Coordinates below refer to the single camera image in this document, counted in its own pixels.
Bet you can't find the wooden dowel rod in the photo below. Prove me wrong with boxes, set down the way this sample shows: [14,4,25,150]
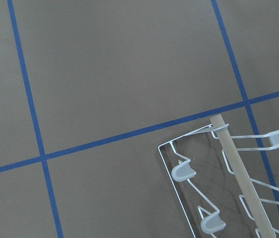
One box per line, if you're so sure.
[210,115,276,238]

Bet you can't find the white wire cup holder rack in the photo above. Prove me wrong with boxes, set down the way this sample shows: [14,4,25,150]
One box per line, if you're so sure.
[167,124,279,238]

